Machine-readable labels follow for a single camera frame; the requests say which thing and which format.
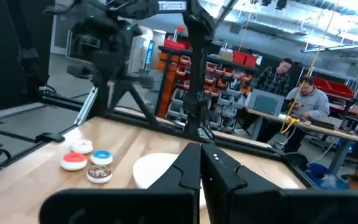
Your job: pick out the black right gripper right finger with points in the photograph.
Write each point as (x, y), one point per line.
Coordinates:
(219, 174)

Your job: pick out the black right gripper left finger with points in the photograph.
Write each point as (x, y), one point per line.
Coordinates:
(188, 174)

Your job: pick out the small white sprinkle donut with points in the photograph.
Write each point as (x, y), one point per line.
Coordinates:
(82, 147)

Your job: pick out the small blue frosted donut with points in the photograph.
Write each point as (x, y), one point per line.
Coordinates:
(101, 158)

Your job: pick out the small red frosted donut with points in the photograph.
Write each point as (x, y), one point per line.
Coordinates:
(73, 162)

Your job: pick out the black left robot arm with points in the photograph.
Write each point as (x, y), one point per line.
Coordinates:
(110, 37)

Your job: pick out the white round plate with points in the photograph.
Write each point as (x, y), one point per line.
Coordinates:
(154, 171)

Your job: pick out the silver metal bar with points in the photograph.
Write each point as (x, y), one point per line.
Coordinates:
(85, 107)

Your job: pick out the red storage bin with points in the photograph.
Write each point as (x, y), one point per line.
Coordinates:
(244, 59)
(174, 44)

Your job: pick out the black office chair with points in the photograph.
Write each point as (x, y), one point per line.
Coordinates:
(297, 161)

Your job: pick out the grey equipment case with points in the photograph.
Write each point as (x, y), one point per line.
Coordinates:
(266, 102)

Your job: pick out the orange parts bin rack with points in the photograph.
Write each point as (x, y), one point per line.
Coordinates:
(225, 87)

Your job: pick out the small chocolate sprinkle donut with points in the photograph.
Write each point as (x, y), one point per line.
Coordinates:
(99, 175)

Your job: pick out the blue bag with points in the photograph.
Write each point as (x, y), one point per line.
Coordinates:
(325, 179)

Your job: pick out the person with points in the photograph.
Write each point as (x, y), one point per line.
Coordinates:
(273, 81)
(312, 101)

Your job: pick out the long wooden workbench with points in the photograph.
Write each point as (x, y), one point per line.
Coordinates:
(337, 130)

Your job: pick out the red shelf bins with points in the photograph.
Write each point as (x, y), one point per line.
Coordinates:
(334, 88)

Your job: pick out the black frame bracket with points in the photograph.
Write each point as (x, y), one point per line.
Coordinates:
(50, 137)

